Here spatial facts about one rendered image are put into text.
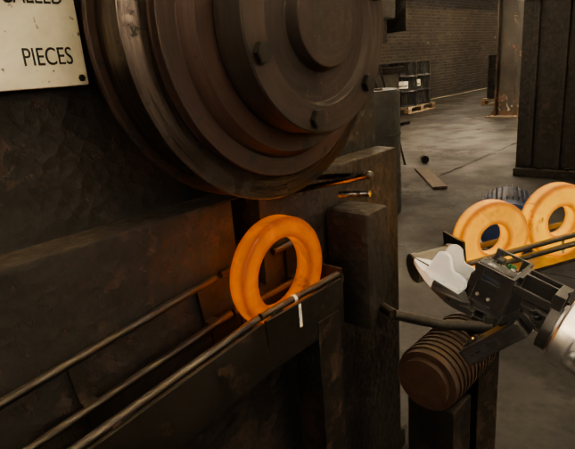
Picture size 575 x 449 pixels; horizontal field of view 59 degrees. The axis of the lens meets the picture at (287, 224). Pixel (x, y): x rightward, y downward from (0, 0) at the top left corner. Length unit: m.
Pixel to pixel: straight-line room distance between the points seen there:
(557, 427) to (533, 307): 1.05
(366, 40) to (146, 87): 0.32
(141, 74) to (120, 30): 0.05
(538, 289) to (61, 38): 0.68
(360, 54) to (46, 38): 0.40
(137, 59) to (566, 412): 1.60
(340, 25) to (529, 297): 0.43
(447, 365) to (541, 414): 0.83
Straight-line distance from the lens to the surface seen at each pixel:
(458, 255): 0.80
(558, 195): 1.15
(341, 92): 0.72
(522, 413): 1.80
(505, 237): 1.11
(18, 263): 0.66
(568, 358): 0.72
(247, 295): 0.76
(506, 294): 0.73
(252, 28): 0.59
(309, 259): 0.85
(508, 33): 9.59
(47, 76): 0.69
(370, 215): 0.93
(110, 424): 0.66
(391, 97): 3.52
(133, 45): 0.59
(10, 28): 0.68
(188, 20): 0.60
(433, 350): 1.02
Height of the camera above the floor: 1.06
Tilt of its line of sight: 17 degrees down
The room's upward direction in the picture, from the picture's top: 5 degrees counter-clockwise
